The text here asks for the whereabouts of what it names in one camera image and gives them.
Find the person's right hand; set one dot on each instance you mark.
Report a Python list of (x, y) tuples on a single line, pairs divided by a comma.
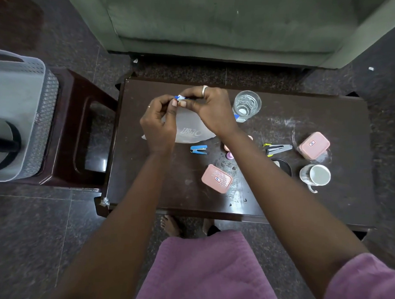
[(212, 115)]

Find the person's left hand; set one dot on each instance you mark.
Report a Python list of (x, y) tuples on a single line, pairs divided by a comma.
[(158, 126)]

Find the person's right thumb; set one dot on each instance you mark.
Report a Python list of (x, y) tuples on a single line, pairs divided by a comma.
[(186, 103)]

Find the person's left thumb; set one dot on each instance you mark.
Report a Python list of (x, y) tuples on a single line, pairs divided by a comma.
[(174, 107)]

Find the small blue white packet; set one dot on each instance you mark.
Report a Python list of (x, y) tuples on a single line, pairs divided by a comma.
[(180, 97)]

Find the person's left forearm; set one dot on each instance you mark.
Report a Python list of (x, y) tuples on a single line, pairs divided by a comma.
[(119, 228)]

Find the person's right forearm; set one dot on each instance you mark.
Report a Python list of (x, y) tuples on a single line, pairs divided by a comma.
[(283, 203)]

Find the translucent plastic pouch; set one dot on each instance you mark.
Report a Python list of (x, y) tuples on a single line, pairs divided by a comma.
[(190, 128)]

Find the small blue stapler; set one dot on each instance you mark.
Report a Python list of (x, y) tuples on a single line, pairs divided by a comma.
[(199, 149)]

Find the small blue scrap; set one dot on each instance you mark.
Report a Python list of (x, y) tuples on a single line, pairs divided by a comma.
[(238, 118)]

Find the clear drinking glass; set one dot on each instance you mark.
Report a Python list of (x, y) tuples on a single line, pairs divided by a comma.
[(246, 104)]

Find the small pink round container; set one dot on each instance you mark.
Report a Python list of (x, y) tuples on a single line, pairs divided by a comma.
[(229, 155)]

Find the pink lidded plastic box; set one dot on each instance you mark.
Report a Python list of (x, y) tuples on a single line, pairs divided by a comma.
[(217, 178), (313, 145)]

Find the green fabric sofa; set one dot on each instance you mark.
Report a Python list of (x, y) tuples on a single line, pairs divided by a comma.
[(232, 24)]

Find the dark brown plastic stool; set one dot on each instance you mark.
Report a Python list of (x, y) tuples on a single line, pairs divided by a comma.
[(77, 126)]

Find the grey yellow staple remover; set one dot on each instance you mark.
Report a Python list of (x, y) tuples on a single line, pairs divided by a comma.
[(276, 149)]

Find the black round lid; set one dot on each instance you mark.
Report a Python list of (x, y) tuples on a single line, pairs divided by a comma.
[(284, 167)]

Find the person's left foot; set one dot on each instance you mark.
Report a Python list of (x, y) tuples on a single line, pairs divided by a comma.
[(171, 225)]

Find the white ceramic mug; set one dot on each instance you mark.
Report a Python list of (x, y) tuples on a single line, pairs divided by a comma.
[(316, 176)]

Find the grey perforated plastic basket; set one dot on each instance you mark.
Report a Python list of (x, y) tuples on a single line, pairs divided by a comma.
[(18, 105)]

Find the purple garment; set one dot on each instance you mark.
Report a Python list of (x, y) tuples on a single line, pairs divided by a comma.
[(205, 270)]

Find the black round object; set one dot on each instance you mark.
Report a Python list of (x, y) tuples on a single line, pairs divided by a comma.
[(6, 144)]

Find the dark brown low table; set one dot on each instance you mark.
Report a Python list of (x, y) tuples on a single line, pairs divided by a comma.
[(332, 207)]

